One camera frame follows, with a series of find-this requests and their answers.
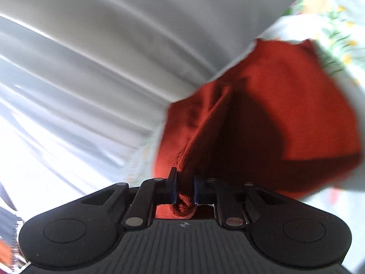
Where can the floral light blue bedsheet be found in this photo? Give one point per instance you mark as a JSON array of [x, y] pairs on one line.
[[337, 28]]

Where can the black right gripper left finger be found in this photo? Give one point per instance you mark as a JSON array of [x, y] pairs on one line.
[[166, 189]]

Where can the red knit garment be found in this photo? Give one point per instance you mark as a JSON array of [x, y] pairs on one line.
[[275, 119]]

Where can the white curtain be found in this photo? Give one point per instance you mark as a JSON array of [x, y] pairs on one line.
[[87, 80]]

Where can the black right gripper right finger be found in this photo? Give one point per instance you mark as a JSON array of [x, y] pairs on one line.
[[204, 191]]

